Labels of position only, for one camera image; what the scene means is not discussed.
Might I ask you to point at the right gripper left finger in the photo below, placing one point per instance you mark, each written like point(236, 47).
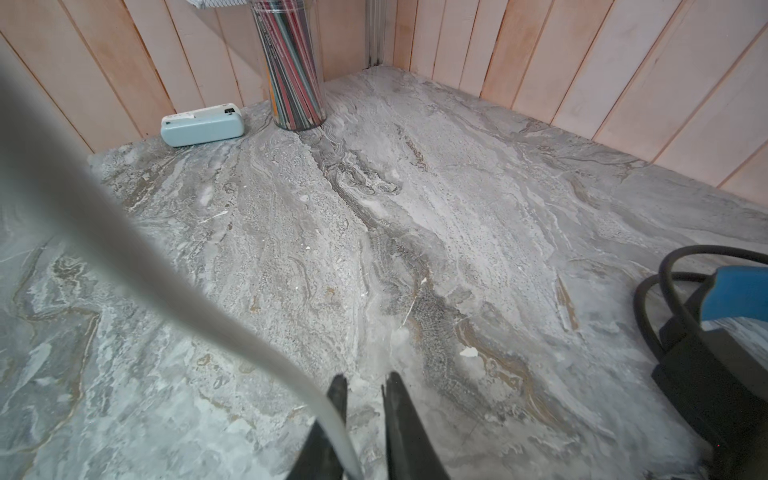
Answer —
point(317, 459)

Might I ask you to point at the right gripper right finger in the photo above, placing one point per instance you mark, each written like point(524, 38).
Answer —
point(409, 452)

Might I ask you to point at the black and blue headphones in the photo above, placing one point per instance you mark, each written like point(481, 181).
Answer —
point(712, 381)

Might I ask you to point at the clear cup of pencils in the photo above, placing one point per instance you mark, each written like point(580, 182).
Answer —
point(293, 74)

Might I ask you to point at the white wire mesh shelf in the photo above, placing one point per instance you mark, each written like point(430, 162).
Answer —
point(212, 4)

